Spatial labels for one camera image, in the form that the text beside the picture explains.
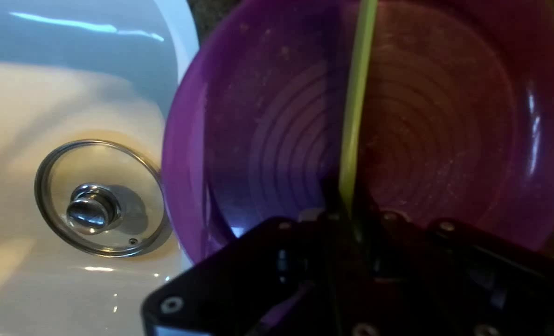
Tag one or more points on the yellow plastic knife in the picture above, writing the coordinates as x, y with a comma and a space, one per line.
357, 82

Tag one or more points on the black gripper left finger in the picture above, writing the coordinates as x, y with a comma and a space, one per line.
271, 280

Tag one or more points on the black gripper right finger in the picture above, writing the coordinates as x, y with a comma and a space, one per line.
472, 282

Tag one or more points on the glass pot lid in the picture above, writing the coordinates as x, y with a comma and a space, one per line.
103, 198

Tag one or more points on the purple plastic bowl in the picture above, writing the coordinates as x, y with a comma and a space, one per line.
457, 118

